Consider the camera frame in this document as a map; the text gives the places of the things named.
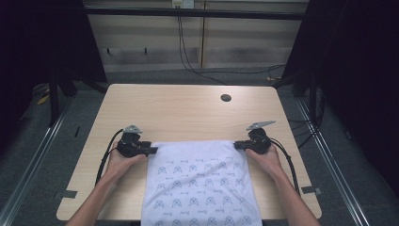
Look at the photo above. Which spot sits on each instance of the person's left hand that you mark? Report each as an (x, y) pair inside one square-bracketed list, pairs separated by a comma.
[(122, 166)]

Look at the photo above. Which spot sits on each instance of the black horizontal frame bar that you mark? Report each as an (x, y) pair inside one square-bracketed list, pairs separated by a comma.
[(194, 13)]

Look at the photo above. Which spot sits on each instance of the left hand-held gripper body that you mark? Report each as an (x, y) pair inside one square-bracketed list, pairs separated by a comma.
[(130, 146)]

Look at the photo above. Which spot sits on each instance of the metal floor rail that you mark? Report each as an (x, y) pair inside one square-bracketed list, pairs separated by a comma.
[(34, 157), (332, 169)]

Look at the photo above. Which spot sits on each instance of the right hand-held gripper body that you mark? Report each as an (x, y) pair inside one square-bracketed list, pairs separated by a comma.
[(259, 141)]

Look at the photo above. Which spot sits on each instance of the dark curtain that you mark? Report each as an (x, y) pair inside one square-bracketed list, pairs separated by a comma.
[(37, 37), (360, 78)]

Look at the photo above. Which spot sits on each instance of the person's right hand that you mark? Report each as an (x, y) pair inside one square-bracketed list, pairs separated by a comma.
[(266, 163)]

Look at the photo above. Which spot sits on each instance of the grey tape strip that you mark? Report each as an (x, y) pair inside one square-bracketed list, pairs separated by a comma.
[(69, 194), (311, 190)]

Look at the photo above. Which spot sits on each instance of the white printed cloth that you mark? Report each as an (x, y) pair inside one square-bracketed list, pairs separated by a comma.
[(200, 185)]

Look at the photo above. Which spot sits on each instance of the yellow object on floor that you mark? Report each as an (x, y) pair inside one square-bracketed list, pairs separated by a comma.
[(43, 100)]

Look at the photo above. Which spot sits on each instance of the small black strip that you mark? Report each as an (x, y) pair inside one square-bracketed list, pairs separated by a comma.
[(77, 132)]

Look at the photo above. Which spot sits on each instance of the black metal stand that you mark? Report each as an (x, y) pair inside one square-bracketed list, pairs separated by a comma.
[(54, 100)]

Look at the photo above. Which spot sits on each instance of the white wall power outlet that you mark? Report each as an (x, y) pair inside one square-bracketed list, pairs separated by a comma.
[(183, 3)]

